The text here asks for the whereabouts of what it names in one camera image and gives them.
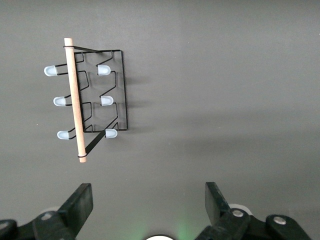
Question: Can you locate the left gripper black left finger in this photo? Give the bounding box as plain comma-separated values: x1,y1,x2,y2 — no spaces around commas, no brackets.
32,183,94,240

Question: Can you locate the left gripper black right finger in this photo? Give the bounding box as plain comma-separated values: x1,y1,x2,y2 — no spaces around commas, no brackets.
194,181,251,240

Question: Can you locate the black wire cup holder rack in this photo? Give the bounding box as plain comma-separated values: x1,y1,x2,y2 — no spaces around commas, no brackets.
43,37,130,164

